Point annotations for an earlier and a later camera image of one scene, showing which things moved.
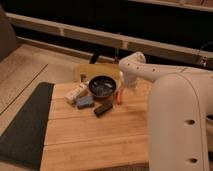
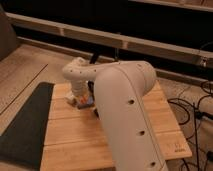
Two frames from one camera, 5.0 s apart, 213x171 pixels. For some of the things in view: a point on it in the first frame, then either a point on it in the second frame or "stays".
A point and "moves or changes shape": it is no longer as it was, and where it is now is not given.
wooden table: (113, 132) stays
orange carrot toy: (118, 96) moves or changes shape
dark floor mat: (23, 143) stays
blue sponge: (85, 102) stays
